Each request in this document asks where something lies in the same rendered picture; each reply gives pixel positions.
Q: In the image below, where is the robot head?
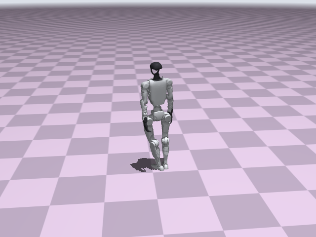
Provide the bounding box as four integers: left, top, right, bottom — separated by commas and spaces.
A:
150, 62, 162, 81

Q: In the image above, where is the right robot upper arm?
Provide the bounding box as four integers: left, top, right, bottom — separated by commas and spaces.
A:
165, 78, 173, 100

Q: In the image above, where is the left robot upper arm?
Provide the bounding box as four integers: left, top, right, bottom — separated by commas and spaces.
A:
141, 81, 150, 105

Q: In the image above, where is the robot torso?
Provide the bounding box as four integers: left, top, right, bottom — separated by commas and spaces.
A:
147, 77, 167, 121

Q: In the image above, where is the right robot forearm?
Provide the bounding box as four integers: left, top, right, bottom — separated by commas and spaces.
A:
167, 98, 173, 112

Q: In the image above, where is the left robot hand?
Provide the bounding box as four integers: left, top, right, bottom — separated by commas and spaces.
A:
143, 117, 151, 132

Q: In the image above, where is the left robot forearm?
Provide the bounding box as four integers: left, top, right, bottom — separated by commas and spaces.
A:
140, 99, 148, 120

